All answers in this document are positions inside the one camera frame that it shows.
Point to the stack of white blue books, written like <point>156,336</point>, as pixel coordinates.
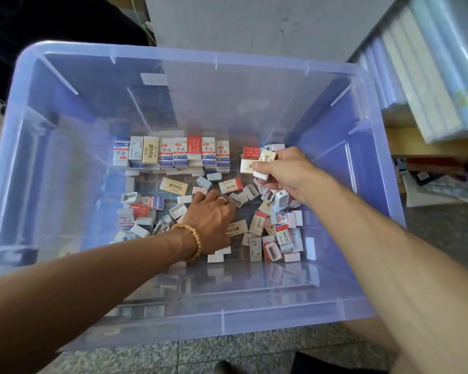
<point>433,66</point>

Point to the person's left hand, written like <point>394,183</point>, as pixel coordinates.
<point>207,222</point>

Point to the person's right forearm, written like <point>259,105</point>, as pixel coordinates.
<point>405,268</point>

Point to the person's right leg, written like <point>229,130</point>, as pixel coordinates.
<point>374,342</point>

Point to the row of erasers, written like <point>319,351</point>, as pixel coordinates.
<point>171,150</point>

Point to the person's left forearm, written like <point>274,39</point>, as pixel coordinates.
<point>62,300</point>

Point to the black backpack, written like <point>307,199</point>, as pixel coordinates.
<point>31,27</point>

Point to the white cabinet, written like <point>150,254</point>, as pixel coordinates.
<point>273,23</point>

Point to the black shorts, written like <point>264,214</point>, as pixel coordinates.
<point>327,363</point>

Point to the person's right hand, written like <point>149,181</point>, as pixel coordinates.
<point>285,173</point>

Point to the pile of boxed erasers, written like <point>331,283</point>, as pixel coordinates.
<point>257,214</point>

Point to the clear plastic storage bin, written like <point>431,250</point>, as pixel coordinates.
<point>62,136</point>

